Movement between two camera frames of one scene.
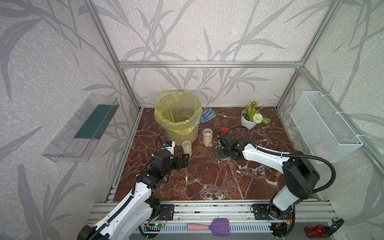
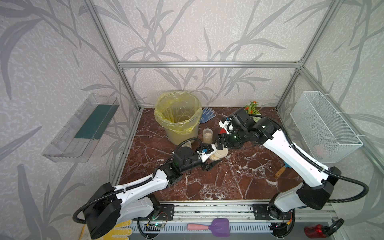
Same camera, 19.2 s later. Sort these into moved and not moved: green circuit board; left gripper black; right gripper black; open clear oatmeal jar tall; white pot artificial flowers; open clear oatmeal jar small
Moved: right gripper black; left gripper black
Not moved: white pot artificial flowers; open clear oatmeal jar small; open clear oatmeal jar tall; green circuit board
